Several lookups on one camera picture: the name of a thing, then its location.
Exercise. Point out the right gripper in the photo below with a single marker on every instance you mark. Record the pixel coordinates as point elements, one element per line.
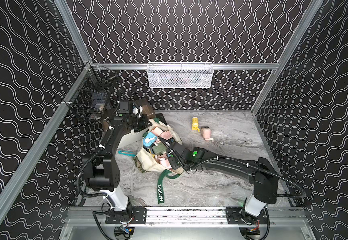
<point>174,166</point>

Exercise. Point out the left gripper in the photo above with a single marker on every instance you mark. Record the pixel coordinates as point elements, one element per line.
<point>145,122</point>

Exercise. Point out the cream tote bag green handles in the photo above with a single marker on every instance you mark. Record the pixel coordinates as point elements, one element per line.
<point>146,160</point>

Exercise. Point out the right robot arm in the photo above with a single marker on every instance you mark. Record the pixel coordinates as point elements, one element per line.
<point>260,173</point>

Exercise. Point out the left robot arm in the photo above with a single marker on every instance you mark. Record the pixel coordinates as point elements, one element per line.
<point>100,174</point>

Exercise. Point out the green grey sharpener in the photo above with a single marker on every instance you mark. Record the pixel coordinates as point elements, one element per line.
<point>159,149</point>

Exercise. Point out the light blue round sharpener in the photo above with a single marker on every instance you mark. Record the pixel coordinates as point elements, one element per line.
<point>149,140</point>

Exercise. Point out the teal utility knife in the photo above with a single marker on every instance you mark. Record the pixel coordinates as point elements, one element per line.
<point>127,153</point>

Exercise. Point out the white wire basket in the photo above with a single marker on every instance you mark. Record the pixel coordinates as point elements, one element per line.
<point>180,75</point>

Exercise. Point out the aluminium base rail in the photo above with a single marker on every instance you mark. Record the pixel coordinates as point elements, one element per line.
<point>214,217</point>

